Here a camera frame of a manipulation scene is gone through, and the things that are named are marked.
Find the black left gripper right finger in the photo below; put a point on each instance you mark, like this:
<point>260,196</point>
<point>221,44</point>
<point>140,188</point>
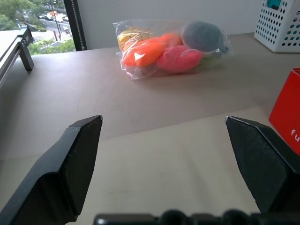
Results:
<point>264,164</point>

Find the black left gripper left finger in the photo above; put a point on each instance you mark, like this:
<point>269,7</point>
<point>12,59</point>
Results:
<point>58,178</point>

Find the red box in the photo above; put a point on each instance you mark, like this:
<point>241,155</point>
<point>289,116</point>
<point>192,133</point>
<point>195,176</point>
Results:
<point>288,110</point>

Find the green conveyor belt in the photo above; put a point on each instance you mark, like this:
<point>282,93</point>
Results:
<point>8,44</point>

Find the green plush toy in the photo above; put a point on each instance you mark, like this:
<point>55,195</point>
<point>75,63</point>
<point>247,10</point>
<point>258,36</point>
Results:
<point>209,62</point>

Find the white perforated plastic basket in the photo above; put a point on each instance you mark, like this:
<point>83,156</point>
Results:
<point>281,35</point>

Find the clear plastic toy bag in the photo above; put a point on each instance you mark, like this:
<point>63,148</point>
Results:
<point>136,71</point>

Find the pink plush toy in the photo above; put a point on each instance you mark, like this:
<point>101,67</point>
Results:
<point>178,59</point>

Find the blue-grey plush toy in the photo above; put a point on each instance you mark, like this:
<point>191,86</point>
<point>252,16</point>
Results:
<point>201,35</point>

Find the orange plush toy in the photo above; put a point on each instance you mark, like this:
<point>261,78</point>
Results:
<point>172,38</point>
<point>145,52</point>

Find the yellow plush toy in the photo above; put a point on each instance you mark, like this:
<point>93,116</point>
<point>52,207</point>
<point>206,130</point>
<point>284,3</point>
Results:
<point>127,37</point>

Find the teal item in basket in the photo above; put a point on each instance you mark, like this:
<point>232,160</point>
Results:
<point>273,3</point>

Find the black window frame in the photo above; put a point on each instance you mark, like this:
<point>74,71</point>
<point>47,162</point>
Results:
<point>71,23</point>

